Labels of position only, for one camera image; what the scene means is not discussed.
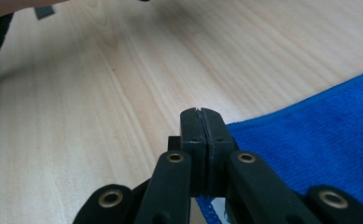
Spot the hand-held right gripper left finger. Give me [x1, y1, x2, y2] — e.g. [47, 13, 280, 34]
[168, 106, 209, 199]

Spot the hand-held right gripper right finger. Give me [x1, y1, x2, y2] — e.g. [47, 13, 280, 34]
[200, 106, 236, 198]

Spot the blue microfibre cloth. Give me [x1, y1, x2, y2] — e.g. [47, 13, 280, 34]
[195, 66, 363, 224]

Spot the grey tape strip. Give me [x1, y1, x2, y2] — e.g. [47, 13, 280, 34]
[34, 5, 56, 21]

